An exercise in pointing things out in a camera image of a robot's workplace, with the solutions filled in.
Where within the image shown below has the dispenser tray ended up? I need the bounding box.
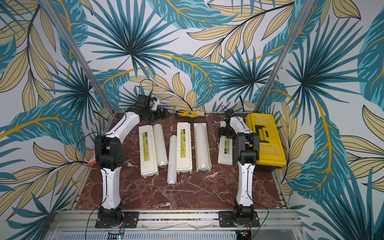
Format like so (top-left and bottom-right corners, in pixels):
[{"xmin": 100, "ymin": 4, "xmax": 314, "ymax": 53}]
[{"xmin": 194, "ymin": 123, "xmax": 212, "ymax": 172}]

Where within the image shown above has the large diagonal wrap roll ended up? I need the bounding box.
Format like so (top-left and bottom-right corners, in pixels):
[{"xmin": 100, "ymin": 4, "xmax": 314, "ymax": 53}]
[{"xmin": 196, "ymin": 124, "xmax": 209, "ymax": 169}]

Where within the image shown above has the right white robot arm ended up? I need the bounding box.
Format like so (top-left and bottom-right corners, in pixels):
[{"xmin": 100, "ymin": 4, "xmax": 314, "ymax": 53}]
[{"xmin": 218, "ymin": 110, "xmax": 260, "ymax": 217}]

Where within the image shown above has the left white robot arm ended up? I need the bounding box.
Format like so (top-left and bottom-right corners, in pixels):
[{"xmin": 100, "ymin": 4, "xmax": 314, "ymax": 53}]
[{"xmin": 95, "ymin": 95, "xmax": 170, "ymax": 210}]

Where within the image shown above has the left thick wrap roll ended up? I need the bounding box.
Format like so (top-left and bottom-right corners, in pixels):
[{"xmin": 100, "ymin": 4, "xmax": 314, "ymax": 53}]
[{"xmin": 153, "ymin": 124, "xmax": 168, "ymax": 168}]

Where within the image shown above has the thin middle wrap roll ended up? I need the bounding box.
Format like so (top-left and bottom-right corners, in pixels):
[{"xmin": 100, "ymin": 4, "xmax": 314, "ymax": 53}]
[{"xmin": 167, "ymin": 135, "xmax": 177, "ymax": 185}]

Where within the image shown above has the left white dispenser box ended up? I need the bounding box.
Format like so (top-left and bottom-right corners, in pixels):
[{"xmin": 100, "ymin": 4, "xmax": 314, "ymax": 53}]
[{"xmin": 139, "ymin": 125, "xmax": 159, "ymax": 179}]

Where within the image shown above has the white dispenser box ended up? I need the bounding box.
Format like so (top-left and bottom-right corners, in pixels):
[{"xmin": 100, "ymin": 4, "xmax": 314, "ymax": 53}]
[
  {"xmin": 176, "ymin": 122, "xmax": 193, "ymax": 174},
  {"xmin": 139, "ymin": 125, "xmax": 159, "ymax": 179}
]

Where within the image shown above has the middle white dispenser box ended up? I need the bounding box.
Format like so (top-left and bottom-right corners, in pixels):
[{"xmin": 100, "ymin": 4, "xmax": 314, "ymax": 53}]
[{"xmin": 176, "ymin": 122, "xmax": 193, "ymax": 174}]

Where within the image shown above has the yellow black toolbox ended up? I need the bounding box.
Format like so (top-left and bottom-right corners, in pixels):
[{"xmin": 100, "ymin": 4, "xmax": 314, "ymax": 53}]
[{"xmin": 246, "ymin": 113, "xmax": 287, "ymax": 173}]

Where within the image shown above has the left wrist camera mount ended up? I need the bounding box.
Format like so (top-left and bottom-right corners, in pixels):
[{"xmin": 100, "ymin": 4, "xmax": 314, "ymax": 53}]
[{"xmin": 150, "ymin": 97, "xmax": 160, "ymax": 111}]

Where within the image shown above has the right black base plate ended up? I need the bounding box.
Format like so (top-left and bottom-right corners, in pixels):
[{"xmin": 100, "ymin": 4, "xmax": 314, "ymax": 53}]
[{"xmin": 219, "ymin": 210, "xmax": 261, "ymax": 228}]

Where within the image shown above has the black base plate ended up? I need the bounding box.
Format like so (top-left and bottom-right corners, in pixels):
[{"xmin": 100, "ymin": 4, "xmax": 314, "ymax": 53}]
[
  {"xmin": 95, "ymin": 210, "xmax": 139, "ymax": 229},
  {"xmin": 219, "ymin": 210, "xmax": 261, "ymax": 228}
]

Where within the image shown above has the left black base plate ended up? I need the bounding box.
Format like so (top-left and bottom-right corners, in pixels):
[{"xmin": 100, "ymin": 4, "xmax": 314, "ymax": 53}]
[{"xmin": 95, "ymin": 210, "xmax": 139, "ymax": 229}]

